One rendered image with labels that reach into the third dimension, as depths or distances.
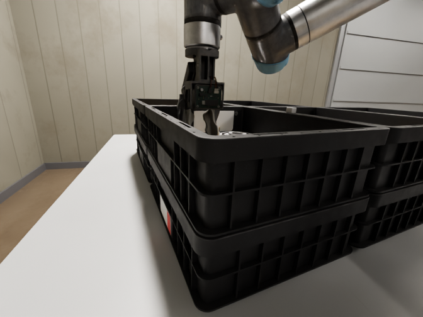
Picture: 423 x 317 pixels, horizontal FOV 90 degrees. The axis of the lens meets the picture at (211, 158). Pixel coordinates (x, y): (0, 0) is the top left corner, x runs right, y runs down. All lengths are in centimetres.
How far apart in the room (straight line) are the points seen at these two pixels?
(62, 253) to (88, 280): 9
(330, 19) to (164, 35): 245
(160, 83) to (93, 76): 73
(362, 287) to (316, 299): 8
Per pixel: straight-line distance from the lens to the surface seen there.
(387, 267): 49
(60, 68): 296
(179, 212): 30
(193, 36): 47
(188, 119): 48
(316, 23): 52
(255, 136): 21
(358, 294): 42
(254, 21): 46
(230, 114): 63
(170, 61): 282
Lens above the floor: 97
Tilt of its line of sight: 18 degrees down
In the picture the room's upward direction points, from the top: 2 degrees clockwise
